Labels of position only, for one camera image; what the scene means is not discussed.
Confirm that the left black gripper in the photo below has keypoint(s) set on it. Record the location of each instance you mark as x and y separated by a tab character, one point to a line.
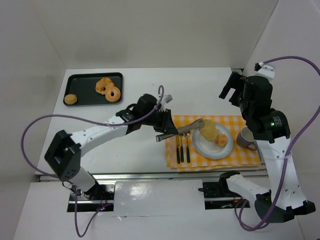
164	121

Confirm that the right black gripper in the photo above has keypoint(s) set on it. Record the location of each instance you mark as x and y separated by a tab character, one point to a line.
233	83

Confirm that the toasted bread slice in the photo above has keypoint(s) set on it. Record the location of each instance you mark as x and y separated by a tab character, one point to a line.
209	131

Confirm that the small glazed donut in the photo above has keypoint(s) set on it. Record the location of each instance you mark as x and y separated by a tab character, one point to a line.
221	140

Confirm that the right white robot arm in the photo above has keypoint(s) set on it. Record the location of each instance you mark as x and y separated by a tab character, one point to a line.
270	128

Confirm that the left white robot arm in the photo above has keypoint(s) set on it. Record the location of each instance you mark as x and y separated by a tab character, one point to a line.
66	149

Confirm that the yellow checkered cloth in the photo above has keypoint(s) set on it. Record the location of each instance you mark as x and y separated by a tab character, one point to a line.
239	157

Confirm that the white ceramic plate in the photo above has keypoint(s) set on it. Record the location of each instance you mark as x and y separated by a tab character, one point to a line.
210	149

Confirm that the large twisted donut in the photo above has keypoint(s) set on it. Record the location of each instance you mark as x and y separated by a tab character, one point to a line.
102	85

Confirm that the black baking tray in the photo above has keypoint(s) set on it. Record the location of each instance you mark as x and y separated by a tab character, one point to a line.
83	86

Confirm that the small round bun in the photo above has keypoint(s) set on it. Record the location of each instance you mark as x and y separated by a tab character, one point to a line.
70	99

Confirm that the gold knife black handle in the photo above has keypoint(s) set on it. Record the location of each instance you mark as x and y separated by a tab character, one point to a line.
178	158

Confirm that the gold spoon black handle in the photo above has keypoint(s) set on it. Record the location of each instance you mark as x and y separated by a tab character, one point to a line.
187	136

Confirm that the gold fork black handle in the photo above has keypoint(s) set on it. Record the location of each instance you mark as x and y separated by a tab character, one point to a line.
181	148

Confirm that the ring donut front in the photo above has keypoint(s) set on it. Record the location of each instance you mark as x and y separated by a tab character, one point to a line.
112	94

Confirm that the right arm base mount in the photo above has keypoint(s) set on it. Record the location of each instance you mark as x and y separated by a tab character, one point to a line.
216	199

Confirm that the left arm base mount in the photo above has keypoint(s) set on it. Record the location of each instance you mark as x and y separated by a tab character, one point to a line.
103	200

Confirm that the aluminium rail front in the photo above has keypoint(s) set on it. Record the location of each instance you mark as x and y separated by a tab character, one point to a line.
246	172

